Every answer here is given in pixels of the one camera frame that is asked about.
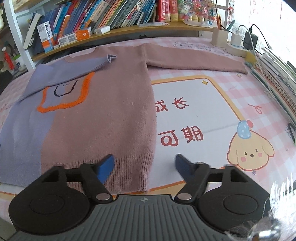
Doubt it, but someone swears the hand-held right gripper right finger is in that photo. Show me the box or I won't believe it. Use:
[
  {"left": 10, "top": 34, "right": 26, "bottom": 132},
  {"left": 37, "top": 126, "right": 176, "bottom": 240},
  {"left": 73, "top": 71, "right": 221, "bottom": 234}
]
[{"left": 174, "top": 153, "right": 252, "bottom": 202}]

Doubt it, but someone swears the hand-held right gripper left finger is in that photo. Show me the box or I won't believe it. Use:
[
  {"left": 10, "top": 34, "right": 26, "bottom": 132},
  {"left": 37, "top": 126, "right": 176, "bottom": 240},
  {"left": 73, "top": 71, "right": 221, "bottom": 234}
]
[{"left": 40, "top": 153, "right": 115, "bottom": 202}]

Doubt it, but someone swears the purple and pink sweater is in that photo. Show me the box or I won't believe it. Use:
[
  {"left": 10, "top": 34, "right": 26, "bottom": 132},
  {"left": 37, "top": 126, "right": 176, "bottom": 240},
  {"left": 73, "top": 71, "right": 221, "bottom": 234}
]
[{"left": 0, "top": 43, "right": 249, "bottom": 193}]

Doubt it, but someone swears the pink cartoon desk mat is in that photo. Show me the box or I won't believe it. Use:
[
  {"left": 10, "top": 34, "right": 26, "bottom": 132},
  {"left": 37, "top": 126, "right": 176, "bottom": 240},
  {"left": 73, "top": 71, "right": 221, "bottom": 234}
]
[{"left": 0, "top": 35, "right": 296, "bottom": 232}]

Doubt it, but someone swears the white power strip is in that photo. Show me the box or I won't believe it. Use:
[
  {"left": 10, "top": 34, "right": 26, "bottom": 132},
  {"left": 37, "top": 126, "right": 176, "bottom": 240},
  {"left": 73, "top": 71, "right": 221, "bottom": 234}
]
[{"left": 225, "top": 43, "right": 249, "bottom": 58}]

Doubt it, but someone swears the yellow sponge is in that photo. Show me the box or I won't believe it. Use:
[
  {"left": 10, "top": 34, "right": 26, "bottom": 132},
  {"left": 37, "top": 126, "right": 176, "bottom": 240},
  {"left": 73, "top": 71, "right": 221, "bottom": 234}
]
[{"left": 245, "top": 51, "right": 258, "bottom": 68}]

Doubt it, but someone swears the stack of notebooks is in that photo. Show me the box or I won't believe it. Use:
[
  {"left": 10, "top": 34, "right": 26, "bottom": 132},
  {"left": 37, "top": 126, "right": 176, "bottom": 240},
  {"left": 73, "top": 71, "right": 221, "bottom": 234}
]
[{"left": 251, "top": 46, "right": 296, "bottom": 126}]

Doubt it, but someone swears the white pen jar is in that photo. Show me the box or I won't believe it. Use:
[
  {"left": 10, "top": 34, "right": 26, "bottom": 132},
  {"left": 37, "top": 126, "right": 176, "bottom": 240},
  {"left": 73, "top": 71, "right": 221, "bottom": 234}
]
[{"left": 13, "top": 54, "right": 26, "bottom": 72}]

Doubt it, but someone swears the flat toothpaste box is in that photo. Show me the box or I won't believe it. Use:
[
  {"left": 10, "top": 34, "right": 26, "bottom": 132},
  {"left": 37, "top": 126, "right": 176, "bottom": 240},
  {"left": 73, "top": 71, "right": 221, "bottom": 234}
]
[{"left": 57, "top": 27, "right": 92, "bottom": 47}]

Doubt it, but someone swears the beige pen holder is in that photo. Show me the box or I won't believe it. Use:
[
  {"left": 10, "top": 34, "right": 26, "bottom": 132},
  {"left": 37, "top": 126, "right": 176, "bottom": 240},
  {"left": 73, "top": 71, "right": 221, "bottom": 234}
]
[{"left": 211, "top": 27, "right": 229, "bottom": 47}]

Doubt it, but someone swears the white plug adapter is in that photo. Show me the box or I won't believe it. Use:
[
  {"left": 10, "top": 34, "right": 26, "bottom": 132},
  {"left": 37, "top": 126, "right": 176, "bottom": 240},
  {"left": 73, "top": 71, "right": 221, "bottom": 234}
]
[{"left": 94, "top": 26, "right": 111, "bottom": 35}]

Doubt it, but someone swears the white usb charger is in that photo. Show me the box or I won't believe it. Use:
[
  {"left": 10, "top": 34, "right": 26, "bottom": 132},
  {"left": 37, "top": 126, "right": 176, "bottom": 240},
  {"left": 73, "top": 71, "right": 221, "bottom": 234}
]
[{"left": 231, "top": 32, "right": 244, "bottom": 47}]

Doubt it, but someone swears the black power adapter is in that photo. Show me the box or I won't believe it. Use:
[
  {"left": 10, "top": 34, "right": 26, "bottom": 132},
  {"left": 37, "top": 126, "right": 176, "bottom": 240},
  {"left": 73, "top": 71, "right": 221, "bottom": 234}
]
[{"left": 243, "top": 32, "right": 259, "bottom": 50}]

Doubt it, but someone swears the upright toothpaste box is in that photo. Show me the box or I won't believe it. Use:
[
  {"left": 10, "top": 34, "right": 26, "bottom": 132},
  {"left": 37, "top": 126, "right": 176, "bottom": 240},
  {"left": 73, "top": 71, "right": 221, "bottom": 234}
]
[{"left": 37, "top": 22, "right": 55, "bottom": 53}]

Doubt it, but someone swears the clear plastic packet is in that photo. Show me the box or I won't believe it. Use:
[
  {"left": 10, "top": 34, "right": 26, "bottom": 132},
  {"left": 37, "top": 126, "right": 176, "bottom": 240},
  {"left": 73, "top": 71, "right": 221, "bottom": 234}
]
[{"left": 138, "top": 22, "right": 170, "bottom": 28}]

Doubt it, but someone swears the row of colourful books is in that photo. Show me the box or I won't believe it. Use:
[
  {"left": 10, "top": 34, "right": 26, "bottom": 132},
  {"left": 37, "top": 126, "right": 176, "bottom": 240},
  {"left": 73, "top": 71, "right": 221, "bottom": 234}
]
[{"left": 30, "top": 0, "right": 171, "bottom": 50}]

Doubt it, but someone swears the white leaning book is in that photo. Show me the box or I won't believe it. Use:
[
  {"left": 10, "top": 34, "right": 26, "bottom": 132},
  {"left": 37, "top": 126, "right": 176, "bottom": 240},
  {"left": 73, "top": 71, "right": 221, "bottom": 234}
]
[{"left": 23, "top": 13, "right": 42, "bottom": 49}]

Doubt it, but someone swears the colourful flower ornament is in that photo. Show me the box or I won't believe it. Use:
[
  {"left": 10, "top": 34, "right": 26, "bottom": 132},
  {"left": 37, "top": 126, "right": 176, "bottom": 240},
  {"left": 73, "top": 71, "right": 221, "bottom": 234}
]
[{"left": 177, "top": 0, "right": 216, "bottom": 26}]

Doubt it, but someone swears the wooden bookshelf with white frame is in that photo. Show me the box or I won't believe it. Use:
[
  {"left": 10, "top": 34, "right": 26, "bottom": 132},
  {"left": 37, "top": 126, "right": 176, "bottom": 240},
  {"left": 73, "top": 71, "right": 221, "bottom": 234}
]
[{"left": 0, "top": 0, "right": 214, "bottom": 63}]

